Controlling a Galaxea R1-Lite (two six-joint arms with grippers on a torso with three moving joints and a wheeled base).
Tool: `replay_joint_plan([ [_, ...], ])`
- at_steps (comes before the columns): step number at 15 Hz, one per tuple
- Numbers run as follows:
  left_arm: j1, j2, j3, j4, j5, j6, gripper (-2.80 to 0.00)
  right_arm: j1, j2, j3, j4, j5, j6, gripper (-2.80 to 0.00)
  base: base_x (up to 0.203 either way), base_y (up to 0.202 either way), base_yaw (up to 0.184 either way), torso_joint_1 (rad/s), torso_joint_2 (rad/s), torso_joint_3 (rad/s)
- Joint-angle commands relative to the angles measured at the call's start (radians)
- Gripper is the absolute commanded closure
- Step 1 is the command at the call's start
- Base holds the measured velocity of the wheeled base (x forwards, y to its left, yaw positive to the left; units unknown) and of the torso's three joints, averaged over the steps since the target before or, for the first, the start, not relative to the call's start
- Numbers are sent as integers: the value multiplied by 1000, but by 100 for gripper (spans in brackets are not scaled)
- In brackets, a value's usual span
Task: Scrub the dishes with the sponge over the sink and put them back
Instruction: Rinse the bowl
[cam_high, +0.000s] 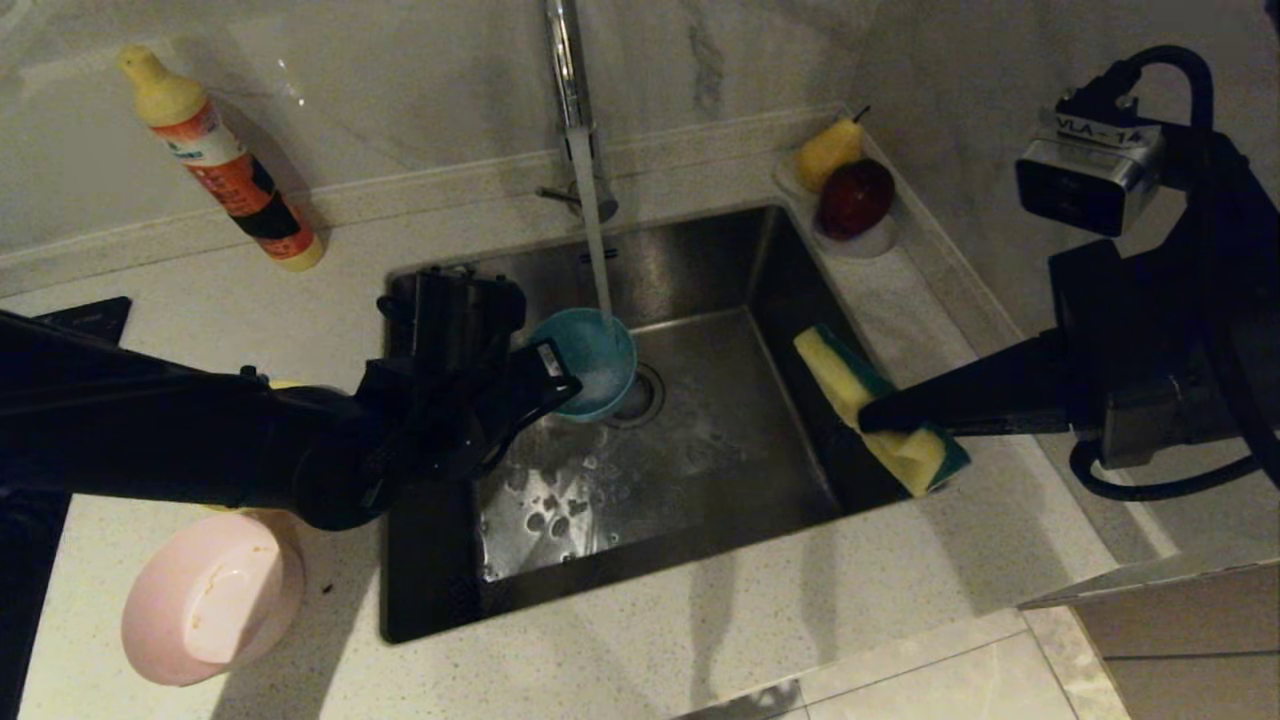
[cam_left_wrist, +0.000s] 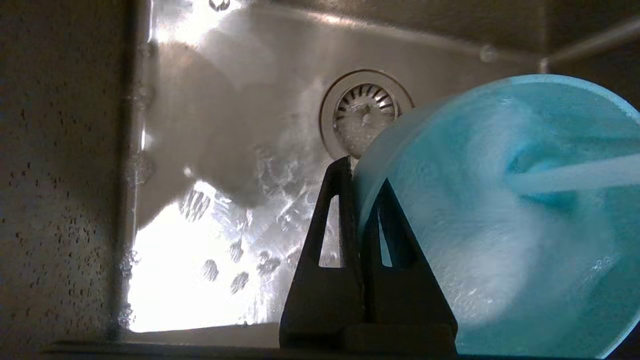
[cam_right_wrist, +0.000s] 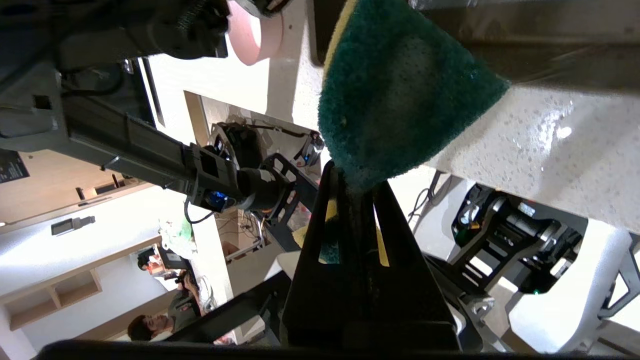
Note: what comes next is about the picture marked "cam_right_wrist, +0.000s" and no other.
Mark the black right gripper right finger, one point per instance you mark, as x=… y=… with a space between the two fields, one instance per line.
x=415 y=315

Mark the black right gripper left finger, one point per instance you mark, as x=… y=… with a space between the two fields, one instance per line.
x=325 y=310

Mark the green and yellow sponge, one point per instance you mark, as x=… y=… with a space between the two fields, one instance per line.
x=400 y=90

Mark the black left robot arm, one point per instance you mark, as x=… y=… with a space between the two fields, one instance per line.
x=125 y=140

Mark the seated person in background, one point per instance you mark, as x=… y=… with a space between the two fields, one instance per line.
x=150 y=325

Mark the pink plastic bowl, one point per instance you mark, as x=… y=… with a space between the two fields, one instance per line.
x=250 y=40

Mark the black robot torso frame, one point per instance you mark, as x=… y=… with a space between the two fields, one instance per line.
x=290 y=175

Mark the wooden wall shelf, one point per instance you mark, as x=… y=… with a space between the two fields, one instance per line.
x=30 y=305

